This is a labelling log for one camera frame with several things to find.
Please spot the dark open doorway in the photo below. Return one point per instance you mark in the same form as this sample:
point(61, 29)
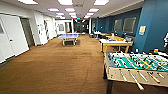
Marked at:
point(46, 30)

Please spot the small white table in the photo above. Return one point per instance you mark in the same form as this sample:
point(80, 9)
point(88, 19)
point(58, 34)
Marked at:
point(96, 33)

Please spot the blue ping pong table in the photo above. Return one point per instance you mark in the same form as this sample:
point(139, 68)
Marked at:
point(69, 35)

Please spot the dark glass entrance doors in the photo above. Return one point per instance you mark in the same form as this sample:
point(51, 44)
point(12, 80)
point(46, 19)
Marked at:
point(81, 26)

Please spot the wooden table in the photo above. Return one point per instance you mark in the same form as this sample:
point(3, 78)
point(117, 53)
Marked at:
point(108, 35)

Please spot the yellow air hockey table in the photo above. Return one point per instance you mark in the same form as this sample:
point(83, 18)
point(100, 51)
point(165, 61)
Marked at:
point(116, 41)

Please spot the interior window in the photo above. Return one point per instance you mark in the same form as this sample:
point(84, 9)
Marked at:
point(130, 24)
point(118, 25)

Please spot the foosball table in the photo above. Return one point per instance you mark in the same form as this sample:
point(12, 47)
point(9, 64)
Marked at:
point(140, 66)

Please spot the grey elevator door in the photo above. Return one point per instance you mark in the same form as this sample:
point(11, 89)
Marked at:
point(27, 31)

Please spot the white double door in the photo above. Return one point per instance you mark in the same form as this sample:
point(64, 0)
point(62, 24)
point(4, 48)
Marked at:
point(13, 38)

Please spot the white wall sign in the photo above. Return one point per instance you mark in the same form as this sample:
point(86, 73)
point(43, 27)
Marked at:
point(40, 28)

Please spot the yellow wall notice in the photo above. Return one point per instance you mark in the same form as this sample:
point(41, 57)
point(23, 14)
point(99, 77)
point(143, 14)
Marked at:
point(142, 30)

